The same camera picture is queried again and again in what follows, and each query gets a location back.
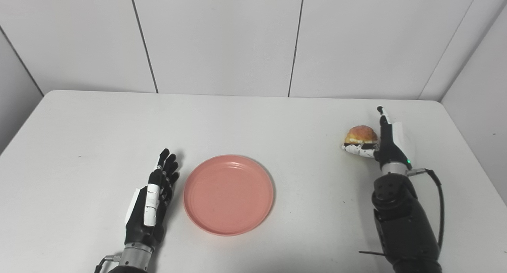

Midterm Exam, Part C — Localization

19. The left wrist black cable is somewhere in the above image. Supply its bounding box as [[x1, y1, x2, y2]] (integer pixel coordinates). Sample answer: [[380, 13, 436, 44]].
[[94, 255, 122, 273]]

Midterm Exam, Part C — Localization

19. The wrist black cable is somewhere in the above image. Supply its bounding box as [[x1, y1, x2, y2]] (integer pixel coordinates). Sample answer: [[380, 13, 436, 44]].
[[358, 168, 446, 258], [94, 255, 122, 273]]

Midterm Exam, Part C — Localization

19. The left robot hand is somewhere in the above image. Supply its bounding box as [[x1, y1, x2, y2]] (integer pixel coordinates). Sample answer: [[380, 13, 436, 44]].
[[124, 148, 180, 250]]

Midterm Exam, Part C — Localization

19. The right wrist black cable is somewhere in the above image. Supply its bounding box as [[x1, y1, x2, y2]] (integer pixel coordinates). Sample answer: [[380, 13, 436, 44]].
[[358, 168, 446, 258]]

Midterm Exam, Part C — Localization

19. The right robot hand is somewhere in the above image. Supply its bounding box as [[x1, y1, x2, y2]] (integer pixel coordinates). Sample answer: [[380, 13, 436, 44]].
[[341, 106, 412, 171]]

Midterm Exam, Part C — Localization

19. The cream puff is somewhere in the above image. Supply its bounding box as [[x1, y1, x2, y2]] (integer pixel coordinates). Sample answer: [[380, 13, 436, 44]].
[[344, 125, 379, 145]]

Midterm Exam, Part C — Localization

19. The pink round plate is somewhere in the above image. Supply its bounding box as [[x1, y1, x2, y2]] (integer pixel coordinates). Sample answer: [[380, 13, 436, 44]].
[[183, 155, 274, 237]]

